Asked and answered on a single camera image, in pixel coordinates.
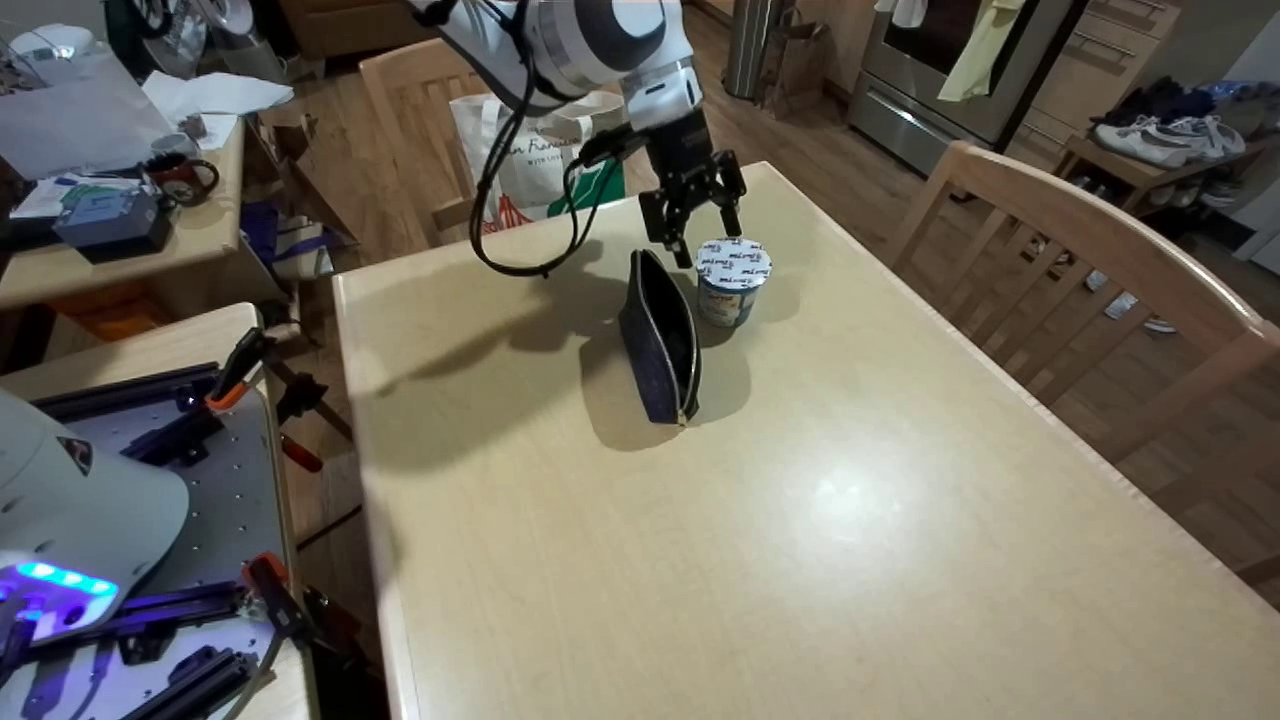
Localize white blue yoghurt cup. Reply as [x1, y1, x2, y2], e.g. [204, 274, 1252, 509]
[696, 237, 771, 328]

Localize white green shopping bag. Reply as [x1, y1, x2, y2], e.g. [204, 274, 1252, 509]
[451, 90, 622, 229]

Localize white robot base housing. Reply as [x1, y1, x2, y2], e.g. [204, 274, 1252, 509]
[0, 391, 191, 652]

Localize yellow hanging towel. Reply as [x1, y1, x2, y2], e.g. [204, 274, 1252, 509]
[940, 0, 1029, 105]

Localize white paper sheet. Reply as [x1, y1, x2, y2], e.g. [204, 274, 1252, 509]
[140, 70, 293, 125]

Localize wooden shoe rack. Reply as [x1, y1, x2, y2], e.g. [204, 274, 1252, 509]
[1057, 133, 1280, 216]

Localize grey laptop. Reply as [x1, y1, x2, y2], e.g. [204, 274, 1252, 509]
[0, 56, 191, 180]

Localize stainless steel oven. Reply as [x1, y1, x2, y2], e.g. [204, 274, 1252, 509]
[847, 0, 1084, 171]

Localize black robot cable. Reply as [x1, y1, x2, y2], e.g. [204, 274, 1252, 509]
[467, 70, 642, 281]

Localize cluttered wooden side desk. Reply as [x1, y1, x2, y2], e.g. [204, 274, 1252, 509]
[0, 75, 293, 370]

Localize wooden chair behind table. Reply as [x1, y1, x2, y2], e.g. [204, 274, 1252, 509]
[304, 38, 482, 263]

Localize orange black clamp lower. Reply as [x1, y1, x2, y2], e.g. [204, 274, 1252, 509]
[244, 554, 387, 720]

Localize grey metal mounting plate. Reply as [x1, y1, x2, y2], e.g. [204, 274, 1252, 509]
[0, 363, 296, 720]

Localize dark blue box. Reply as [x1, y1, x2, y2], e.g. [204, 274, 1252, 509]
[50, 182, 167, 263]

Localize black zip purse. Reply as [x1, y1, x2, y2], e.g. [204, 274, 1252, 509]
[618, 251, 699, 424]

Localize orange black clamp upper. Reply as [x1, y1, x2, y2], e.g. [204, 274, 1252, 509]
[204, 328, 351, 438]

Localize wooden chair right side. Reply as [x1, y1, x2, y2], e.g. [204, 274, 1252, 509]
[887, 139, 1280, 586]

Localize orange black clamp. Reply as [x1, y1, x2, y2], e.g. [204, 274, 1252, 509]
[204, 328, 351, 438]
[244, 554, 387, 720]

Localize white sneakers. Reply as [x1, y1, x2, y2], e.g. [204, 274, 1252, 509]
[1090, 115, 1244, 168]

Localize metal trash bin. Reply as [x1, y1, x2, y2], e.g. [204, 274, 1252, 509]
[718, 0, 796, 105]

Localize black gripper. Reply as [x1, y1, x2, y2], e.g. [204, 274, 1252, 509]
[641, 111, 744, 269]

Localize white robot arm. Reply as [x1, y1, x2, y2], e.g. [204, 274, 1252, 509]
[403, 0, 746, 274]

